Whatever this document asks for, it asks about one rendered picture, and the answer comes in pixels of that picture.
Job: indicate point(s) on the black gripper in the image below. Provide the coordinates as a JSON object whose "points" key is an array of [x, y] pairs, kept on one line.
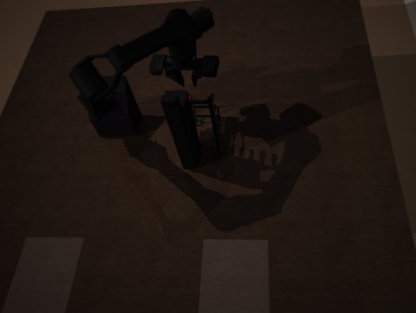
{"points": [[206, 66]]}

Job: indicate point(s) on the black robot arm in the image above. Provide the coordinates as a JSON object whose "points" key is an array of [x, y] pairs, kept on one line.
{"points": [[176, 32]]}

